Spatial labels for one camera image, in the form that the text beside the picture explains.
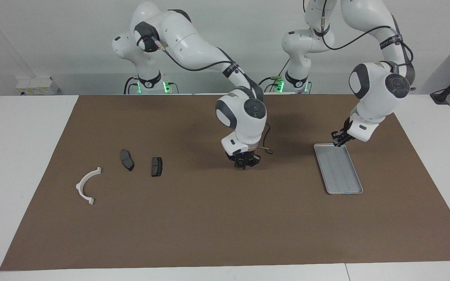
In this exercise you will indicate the brown table mat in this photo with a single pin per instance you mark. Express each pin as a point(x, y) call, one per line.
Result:
point(225, 218)

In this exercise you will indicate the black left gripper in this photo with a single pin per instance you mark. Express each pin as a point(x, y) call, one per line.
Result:
point(346, 130)

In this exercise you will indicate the dark rectangular brake pad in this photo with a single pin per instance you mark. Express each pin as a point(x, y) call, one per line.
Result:
point(156, 167)

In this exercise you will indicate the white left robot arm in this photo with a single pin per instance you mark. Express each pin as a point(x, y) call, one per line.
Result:
point(377, 93)

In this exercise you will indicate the silver metal tray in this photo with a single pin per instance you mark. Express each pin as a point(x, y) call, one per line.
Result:
point(340, 171)

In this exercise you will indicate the dark curved brake pad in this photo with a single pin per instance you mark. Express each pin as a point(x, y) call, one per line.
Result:
point(127, 160)

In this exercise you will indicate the white curved plastic bracket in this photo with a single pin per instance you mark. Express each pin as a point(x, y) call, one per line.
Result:
point(81, 190)

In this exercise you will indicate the white box with yellow labels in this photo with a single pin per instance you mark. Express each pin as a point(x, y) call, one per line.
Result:
point(37, 86)

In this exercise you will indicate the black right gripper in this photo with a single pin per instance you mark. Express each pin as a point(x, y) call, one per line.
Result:
point(244, 156)

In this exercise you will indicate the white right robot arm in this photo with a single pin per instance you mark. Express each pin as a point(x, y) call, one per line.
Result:
point(193, 43)

